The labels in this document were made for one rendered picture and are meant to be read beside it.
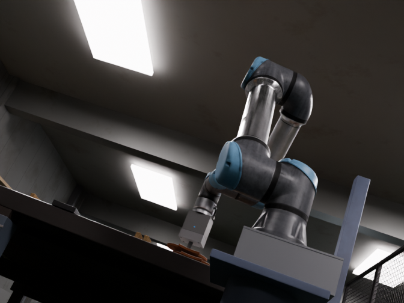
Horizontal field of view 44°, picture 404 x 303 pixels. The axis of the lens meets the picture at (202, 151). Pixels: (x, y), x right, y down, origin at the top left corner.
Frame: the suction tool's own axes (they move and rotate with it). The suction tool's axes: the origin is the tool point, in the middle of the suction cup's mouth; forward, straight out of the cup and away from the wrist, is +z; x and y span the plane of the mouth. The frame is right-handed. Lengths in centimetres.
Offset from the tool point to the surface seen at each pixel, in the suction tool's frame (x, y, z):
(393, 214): -343, -92, -191
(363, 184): -185, -53, -137
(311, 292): 55, -45, 13
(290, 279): 56, -40, 12
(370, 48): -115, -35, -204
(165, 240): -663, 240, -173
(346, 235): -185, -51, -93
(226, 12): -104, 70, -205
